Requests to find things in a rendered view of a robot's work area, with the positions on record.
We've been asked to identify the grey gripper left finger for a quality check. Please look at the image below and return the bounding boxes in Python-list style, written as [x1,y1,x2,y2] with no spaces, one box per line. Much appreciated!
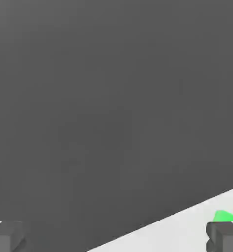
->
[0,220,26,252]

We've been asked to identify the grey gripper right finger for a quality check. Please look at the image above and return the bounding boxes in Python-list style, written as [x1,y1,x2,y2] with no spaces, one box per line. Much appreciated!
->
[206,220,233,252]

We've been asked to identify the small green cube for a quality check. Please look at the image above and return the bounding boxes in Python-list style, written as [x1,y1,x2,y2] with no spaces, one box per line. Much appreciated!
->
[212,210,233,222]

